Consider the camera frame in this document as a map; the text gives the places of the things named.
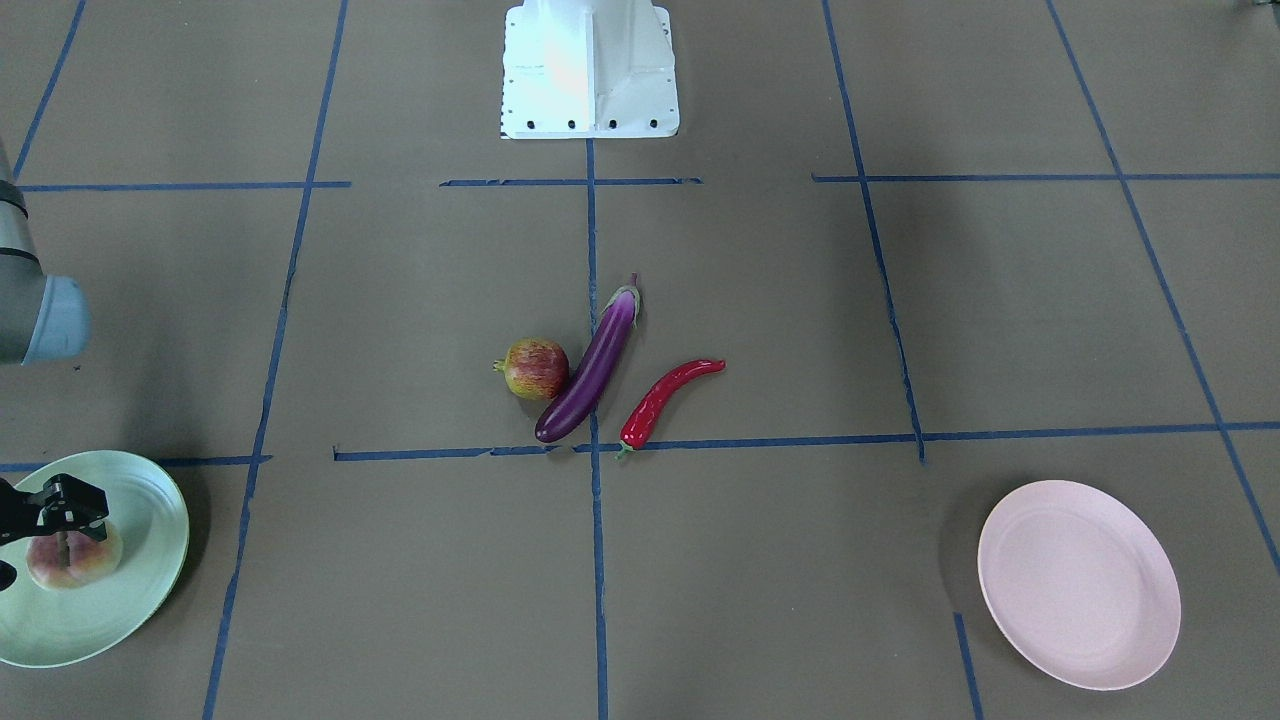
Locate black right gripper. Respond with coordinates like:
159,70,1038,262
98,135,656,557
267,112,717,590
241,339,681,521
1,474,109,548

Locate pink yellow peach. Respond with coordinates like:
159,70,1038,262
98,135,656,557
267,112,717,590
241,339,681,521
26,520,123,591

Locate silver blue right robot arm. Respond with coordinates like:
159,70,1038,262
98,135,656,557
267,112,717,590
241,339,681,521
1,152,110,568

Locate light green round plate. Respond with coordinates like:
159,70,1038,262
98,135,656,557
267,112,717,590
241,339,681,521
1,450,189,667

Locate red yellow pomegranate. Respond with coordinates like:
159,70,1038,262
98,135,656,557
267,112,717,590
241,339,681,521
492,337,570,401

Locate red chili pepper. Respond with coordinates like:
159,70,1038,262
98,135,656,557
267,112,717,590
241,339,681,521
614,359,727,460

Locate purple eggplant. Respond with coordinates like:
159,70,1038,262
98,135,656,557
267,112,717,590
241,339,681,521
534,273,643,445

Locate pink round plate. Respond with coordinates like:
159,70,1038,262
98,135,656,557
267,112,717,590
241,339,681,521
975,480,1183,692

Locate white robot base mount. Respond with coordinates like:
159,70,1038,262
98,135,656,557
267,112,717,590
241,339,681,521
500,1,681,140

